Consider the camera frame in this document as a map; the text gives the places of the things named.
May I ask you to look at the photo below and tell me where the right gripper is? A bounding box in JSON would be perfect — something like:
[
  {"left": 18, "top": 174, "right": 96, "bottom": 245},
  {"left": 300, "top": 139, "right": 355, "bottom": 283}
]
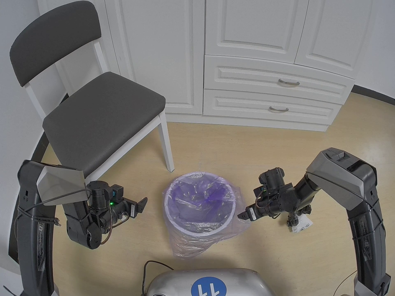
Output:
[{"left": 237, "top": 203, "right": 279, "bottom": 223}]

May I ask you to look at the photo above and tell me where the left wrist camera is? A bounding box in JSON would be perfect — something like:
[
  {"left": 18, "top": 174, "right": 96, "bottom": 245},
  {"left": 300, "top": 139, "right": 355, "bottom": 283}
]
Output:
[{"left": 109, "top": 184, "right": 124, "bottom": 201}]

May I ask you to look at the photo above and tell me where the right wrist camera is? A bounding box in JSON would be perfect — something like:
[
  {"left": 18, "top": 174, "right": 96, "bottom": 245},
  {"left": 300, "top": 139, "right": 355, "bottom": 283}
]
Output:
[{"left": 253, "top": 185, "right": 268, "bottom": 201}]

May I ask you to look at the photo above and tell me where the black cable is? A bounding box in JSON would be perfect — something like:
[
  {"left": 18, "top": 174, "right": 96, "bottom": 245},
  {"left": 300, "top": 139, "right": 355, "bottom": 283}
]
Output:
[{"left": 142, "top": 260, "right": 175, "bottom": 294}]

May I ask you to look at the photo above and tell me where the purple plastic bag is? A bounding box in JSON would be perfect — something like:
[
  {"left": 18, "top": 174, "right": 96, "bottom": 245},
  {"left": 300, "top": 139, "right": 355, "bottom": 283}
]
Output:
[{"left": 163, "top": 170, "right": 251, "bottom": 258}]

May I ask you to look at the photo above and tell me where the grey and white chair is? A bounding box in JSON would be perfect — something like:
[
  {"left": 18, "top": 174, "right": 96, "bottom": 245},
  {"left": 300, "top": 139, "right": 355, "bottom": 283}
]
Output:
[{"left": 9, "top": 0, "right": 175, "bottom": 178}]

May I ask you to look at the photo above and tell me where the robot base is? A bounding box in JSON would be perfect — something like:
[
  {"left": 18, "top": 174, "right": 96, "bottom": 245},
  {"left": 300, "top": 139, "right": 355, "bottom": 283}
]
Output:
[{"left": 148, "top": 268, "right": 277, "bottom": 296}]

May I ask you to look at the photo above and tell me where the white wardrobe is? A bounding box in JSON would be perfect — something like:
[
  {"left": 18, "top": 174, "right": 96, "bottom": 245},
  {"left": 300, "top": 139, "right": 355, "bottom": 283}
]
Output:
[{"left": 35, "top": 0, "right": 375, "bottom": 132}]

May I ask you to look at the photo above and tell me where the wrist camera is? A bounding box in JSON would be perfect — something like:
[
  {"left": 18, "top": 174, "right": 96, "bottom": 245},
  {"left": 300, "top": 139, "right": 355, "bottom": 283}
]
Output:
[
  {"left": 109, "top": 184, "right": 124, "bottom": 201},
  {"left": 253, "top": 185, "right": 268, "bottom": 201}
]

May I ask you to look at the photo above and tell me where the white trash bin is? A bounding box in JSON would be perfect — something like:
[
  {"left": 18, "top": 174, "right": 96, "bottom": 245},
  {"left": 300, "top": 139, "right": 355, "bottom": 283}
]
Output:
[{"left": 164, "top": 171, "right": 239, "bottom": 253}]

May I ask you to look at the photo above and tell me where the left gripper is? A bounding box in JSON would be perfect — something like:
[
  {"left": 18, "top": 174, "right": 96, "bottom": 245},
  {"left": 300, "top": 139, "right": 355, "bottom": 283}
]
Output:
[{"left": 109, "top": 197, "right": 148, "bottom": 225}]

